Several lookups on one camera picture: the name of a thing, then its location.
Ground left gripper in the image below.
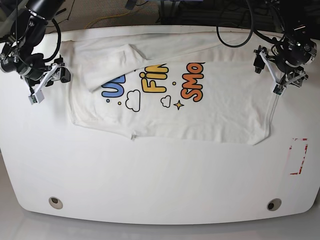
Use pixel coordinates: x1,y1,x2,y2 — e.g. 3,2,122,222
252,44,310,88

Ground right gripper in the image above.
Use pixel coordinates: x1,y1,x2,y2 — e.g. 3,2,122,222
21,58,72,87

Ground white printed T-shirt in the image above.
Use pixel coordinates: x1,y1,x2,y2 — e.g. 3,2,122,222
60,32,276,145

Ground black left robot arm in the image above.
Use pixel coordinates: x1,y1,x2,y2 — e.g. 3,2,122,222
253,0,318,96

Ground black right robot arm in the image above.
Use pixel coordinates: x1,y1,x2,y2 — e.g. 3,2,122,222
0,0,71,88

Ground red tape rectangle marker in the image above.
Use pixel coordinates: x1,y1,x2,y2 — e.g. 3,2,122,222
287,138,309,176

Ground left table grommet hole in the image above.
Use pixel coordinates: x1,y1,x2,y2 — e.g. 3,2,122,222
48,197,63,210

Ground table grommet hole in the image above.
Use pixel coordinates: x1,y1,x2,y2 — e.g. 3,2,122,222
266,198,282,212
48,197,63,210

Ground right table grommet hole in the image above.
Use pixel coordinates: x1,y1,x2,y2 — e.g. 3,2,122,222
266,198,282,212

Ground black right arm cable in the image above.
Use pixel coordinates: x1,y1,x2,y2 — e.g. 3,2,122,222
39,18,63,67

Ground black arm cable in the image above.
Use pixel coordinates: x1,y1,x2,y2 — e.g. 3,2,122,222
39,18,63,67
216,0,258,49

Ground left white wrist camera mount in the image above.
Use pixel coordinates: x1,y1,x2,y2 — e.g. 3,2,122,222
253,46,309,97

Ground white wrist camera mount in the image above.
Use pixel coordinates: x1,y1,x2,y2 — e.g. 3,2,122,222
28,55,65,105
253,46,309,97

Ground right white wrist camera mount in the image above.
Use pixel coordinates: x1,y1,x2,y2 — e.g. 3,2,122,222
28,55,65,105

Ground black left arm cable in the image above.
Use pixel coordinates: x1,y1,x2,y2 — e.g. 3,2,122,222
216,0,258,49

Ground yellow cable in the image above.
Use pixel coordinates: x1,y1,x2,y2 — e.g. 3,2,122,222
86,9,133,30

